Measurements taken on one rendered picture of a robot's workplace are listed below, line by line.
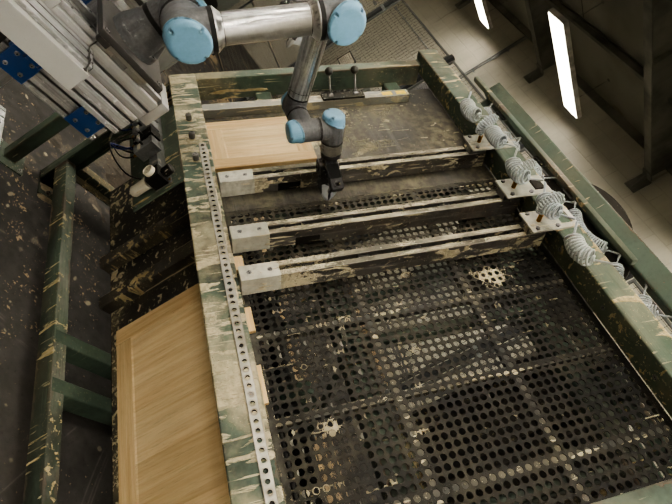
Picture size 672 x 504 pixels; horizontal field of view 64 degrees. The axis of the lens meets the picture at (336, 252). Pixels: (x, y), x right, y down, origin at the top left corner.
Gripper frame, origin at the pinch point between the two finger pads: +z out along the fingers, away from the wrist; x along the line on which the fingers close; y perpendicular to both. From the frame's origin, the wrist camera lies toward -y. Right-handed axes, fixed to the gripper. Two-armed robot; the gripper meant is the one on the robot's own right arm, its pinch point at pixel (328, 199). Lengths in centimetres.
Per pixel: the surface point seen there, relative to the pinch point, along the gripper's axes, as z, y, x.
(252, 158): 0.6, 29.5, 23.1
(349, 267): -2.8, -36.1, 2.9
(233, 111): 0, 62, 26
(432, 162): -2.6, 11.0, -46.0
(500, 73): 272, 533, -446
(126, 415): 46, -45, 80
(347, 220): -4.6, -16.7, -2.0
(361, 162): -3.5, 14.7, -17.1
